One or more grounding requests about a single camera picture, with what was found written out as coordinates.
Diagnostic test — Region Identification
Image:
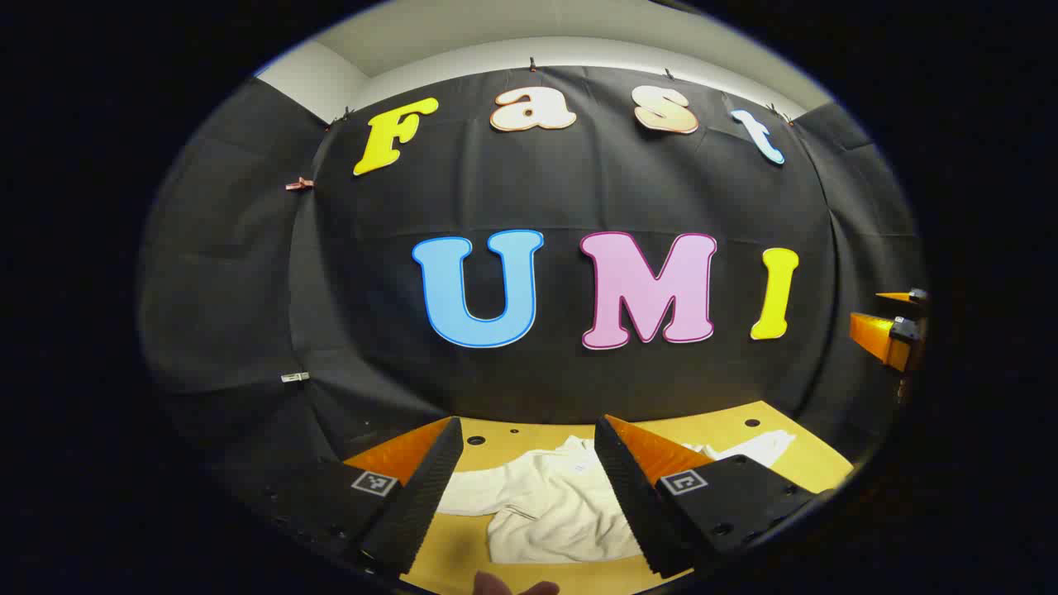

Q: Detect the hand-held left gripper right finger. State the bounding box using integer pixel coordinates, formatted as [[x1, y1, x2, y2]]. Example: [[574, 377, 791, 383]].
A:
[[593, 415, 827, 579]]

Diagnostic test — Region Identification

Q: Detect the cream white sweatshirt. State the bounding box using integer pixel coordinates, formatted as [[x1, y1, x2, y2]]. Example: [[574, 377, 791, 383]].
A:
[[434, 430, 798, 565]]

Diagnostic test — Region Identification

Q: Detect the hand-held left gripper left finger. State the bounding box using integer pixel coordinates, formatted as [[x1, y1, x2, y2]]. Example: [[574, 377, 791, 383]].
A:
[[236, 417, 464, 577]]

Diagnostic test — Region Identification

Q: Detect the black backdrop cloth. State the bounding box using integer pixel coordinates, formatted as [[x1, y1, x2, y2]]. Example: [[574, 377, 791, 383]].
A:
[[136, 64, 927, 505]]

